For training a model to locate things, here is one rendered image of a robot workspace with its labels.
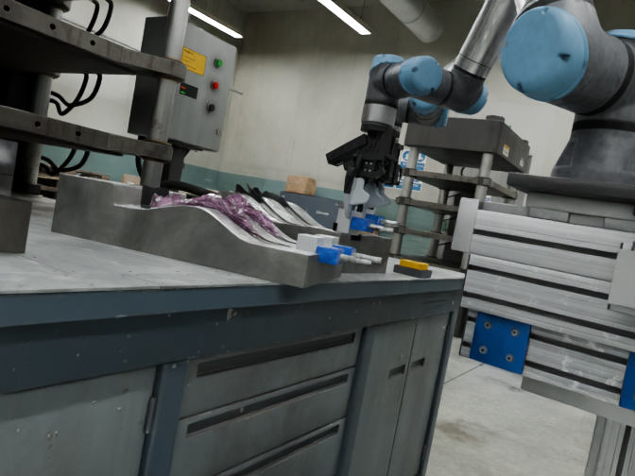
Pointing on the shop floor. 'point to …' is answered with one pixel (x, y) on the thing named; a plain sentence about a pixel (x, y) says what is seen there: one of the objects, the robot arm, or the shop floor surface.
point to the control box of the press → (186, 94)
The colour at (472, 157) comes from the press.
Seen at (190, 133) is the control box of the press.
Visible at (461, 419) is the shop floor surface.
